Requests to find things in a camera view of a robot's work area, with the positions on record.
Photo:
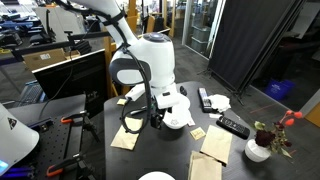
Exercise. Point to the crumpled white tissue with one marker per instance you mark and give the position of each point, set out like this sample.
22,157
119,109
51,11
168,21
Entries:
220,102

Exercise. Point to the blue plastic bin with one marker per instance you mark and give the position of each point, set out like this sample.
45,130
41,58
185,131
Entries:
279,89

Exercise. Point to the large black flat screen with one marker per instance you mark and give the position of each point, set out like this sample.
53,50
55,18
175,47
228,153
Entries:
73,80

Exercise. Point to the grey storage bin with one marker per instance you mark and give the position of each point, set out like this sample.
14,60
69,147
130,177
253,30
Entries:
201,33
199,45

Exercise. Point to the white plate with raised rim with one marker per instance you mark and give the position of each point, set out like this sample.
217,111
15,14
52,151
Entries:
156,176

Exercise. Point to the yellow sticky note with writing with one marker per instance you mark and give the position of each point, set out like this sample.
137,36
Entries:
198,133

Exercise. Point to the red flowers with leaves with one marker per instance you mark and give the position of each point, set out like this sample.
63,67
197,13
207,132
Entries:
265,137

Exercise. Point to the white ceramic bowl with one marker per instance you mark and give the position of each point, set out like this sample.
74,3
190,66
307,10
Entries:
178,119

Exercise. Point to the brown paper napkin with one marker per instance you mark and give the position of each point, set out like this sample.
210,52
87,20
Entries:
128,140
217,144
205,166

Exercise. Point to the cardboard box with label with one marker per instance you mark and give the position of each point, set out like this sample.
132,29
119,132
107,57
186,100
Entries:
43,58

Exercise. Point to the grey and black remote control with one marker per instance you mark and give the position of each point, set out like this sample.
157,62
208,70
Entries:
204,99

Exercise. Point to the small white printed card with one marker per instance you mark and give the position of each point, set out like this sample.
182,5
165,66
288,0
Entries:
191,122

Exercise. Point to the round white vase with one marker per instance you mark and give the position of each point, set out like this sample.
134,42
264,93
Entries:
255,152

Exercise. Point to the brown paper napkin right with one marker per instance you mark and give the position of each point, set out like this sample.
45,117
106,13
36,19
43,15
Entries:
217,144

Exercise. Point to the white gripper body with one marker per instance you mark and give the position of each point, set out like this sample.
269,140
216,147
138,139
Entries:
168,100

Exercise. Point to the orange and black clamp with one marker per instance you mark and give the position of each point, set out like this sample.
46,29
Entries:
61,166
71,117

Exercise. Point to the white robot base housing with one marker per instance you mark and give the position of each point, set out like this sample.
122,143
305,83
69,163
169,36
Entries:
15,136

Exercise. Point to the small white paper slip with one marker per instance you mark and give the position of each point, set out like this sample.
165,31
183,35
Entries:
215,116

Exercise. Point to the brown paper napkin bottom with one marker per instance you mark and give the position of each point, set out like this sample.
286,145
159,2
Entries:
205,166

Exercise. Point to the plain yellow sticky note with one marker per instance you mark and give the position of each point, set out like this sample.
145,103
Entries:
121,102

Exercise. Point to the black perforated breadboard table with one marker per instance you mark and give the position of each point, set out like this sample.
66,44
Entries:
56,140

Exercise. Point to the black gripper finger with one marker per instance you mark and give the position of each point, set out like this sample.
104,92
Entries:
160,119
153,120

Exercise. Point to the black room divider screen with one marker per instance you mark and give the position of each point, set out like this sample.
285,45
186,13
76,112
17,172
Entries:
246,40

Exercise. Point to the black computer keyboard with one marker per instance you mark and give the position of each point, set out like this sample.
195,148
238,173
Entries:
31,93

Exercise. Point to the brown paper napkin left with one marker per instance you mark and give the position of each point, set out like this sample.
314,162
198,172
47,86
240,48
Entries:
128,140

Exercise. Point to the small black oval object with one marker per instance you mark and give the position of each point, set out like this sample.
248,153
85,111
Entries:
183,90

